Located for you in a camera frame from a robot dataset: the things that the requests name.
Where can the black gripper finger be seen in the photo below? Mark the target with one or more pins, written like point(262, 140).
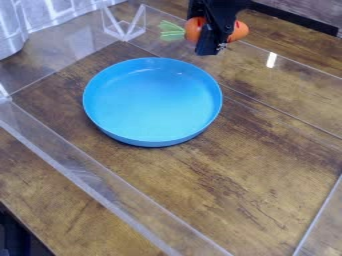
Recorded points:
point(213, 40)
point(195, 9)

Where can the blue round tray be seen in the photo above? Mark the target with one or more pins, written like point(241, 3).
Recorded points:
point(151, 101)

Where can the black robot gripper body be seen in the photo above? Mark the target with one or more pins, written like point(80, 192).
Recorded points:
point(221, 12)

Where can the orange toy carrot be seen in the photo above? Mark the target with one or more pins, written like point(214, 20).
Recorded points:
point(172, 32)

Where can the clear acrylic enclosure wall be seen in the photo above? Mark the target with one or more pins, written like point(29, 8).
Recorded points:
point(251, 189)

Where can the white patterned curtain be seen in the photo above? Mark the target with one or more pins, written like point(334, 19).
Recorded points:
point(27, 16)

